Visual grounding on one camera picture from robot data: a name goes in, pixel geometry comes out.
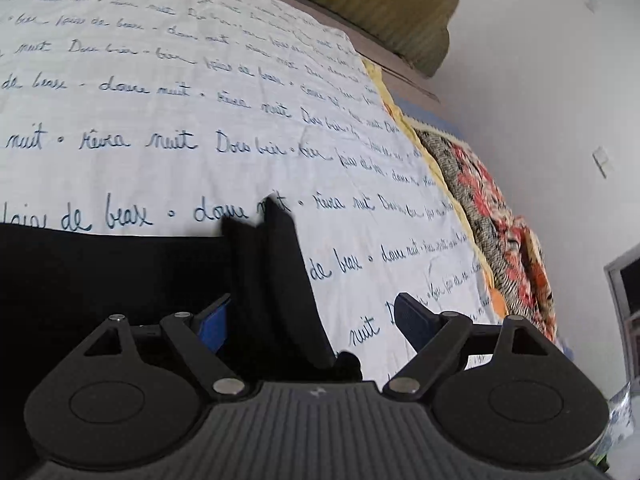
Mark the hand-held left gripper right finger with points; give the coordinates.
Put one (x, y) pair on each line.
(412, 317)

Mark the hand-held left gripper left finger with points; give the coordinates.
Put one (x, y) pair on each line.
(212, 327)

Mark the black pants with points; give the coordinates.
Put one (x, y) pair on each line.
(100, 270)

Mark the floral patterned blanket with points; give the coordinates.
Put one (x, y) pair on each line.
(490, 210)

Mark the white script-printed bedsheet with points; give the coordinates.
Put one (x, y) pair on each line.
(200, 110)

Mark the shiny plastic wrap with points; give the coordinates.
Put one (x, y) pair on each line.
(620, 422)

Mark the olive ribbed upholstered headboard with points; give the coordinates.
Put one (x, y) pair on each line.
(380, 5)

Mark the grey window frame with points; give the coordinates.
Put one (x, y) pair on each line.
(617, 300)

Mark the white wall switch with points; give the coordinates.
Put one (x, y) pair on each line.
(602, 161)

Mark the brown wooden bed frame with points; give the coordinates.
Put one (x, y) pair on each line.
(395, 67)

